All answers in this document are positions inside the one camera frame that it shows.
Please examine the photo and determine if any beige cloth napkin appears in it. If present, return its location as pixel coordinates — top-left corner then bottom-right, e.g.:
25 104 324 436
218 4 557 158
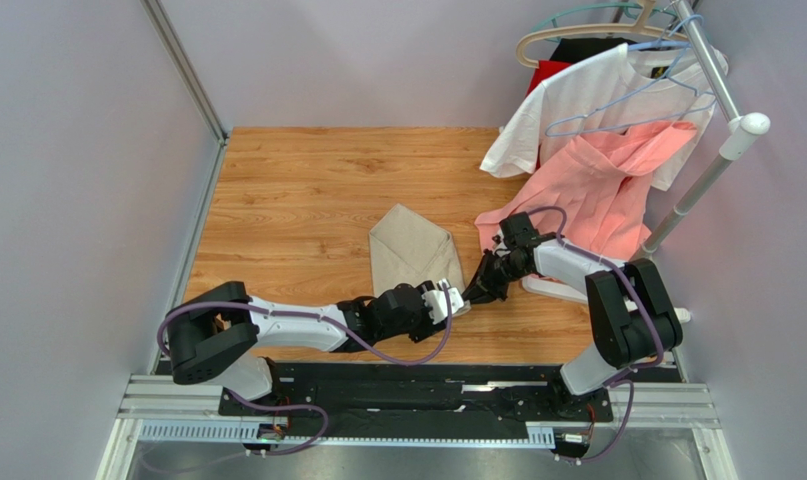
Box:
368 203 470 315

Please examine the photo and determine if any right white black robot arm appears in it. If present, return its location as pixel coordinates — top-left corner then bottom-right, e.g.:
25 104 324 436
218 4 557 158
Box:
462 211 684 415

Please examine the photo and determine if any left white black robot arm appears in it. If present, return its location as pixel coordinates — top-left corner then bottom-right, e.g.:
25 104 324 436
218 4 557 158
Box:
156 279 470 400

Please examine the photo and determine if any pink pleated garment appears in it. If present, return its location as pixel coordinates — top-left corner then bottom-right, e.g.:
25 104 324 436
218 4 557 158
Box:
475 121 697 260

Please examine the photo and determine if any red garment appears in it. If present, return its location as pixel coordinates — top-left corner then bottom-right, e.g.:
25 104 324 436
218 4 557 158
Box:
526 59 572 171

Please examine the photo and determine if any black garment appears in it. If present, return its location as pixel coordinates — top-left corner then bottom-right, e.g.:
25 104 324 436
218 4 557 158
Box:
549 37 633 64

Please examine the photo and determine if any white t-shirt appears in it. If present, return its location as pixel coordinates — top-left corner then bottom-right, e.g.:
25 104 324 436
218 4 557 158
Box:
480 44 716 178

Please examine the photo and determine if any white metal clothes rack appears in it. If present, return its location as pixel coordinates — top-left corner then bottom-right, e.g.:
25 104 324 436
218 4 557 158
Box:
521 0 772 325

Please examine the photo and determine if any beige wooden hanger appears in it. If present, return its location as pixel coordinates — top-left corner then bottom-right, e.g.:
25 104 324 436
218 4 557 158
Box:
515 1 704 68

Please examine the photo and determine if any green hanger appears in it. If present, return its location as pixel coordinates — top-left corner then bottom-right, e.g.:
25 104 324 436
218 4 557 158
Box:
529 1 643 33

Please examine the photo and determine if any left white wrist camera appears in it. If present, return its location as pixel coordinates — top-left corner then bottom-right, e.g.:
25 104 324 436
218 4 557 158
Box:
421 279 471 325

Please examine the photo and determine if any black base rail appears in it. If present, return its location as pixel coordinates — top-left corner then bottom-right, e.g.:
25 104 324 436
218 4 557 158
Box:
156 359 684 442

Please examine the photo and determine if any blue wire hanger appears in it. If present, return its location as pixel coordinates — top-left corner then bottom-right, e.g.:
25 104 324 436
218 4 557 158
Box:
544 13 717 140

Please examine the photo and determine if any aluminium frame post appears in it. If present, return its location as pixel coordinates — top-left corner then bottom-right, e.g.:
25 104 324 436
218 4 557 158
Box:
141 0 229 145

